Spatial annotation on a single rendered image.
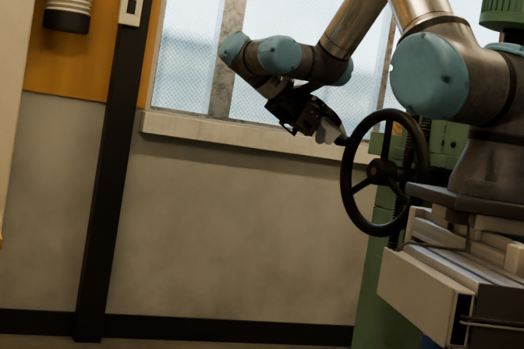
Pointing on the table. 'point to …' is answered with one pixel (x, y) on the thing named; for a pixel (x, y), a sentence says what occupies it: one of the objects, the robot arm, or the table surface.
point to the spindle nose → (511, 35)
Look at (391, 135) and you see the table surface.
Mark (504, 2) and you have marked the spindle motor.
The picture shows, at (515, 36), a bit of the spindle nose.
